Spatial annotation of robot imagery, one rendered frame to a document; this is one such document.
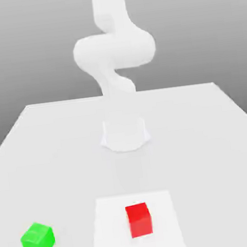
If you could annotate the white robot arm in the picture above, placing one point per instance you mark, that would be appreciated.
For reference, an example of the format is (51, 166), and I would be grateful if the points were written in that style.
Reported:
(114, 50)

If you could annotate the small red cube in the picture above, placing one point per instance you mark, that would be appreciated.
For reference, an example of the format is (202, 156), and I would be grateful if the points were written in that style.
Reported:
(139, 220)

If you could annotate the small green cube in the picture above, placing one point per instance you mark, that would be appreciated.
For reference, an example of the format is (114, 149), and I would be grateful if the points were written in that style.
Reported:
(37, 240)

